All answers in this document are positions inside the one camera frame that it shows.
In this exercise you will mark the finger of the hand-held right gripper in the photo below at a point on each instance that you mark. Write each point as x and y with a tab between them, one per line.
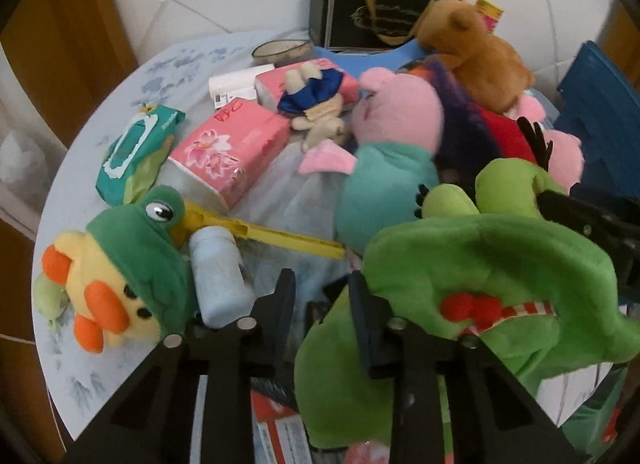
580	216

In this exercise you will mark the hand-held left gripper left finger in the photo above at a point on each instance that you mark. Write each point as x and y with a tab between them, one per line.
284	296

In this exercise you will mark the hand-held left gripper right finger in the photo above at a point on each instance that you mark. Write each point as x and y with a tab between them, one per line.
362	311

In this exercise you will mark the green plush toy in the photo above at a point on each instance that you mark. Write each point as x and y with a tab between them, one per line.
450	264

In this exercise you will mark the blue plastic crate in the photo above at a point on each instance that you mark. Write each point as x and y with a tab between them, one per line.
600	109

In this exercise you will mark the yellow duck plush green hood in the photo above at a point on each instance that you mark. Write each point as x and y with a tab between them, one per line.
145	264

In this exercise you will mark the yellow plastic tool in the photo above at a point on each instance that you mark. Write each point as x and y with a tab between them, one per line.
290	239

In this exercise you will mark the white plastic bottle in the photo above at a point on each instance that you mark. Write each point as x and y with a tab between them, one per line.
220	274

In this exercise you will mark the pink pig plush red dress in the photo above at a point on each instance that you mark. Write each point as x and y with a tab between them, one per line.
505	134

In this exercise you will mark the red white box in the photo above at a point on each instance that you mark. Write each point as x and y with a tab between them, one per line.
275	426

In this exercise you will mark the pink pig plush teal body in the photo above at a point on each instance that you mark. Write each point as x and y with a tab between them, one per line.
385	179

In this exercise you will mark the blue feather duster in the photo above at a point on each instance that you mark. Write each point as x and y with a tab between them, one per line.
460	116

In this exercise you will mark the pink floral tissue pack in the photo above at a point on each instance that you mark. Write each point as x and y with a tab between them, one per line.
230	149
270	84

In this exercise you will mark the brown bear plush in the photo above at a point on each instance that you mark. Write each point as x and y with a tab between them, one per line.
475	54

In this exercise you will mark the small beige doll blue skirt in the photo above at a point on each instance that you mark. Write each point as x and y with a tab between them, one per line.
312	99

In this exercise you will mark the white barcode box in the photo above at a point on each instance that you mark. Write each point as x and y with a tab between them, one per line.
232	98

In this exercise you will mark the green wet wipes pack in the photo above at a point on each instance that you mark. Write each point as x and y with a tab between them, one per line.
132	154

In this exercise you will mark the white small box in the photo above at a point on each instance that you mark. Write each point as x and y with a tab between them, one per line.
235	79

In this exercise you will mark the yellow pink chips can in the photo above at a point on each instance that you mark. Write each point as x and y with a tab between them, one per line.
489	11

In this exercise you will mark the clear tape roll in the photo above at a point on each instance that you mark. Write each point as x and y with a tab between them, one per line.
280	50

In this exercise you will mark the clear plastic bag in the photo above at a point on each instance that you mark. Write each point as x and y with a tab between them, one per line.
20	159

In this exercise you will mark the black gift box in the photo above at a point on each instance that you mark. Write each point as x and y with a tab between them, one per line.
350	4

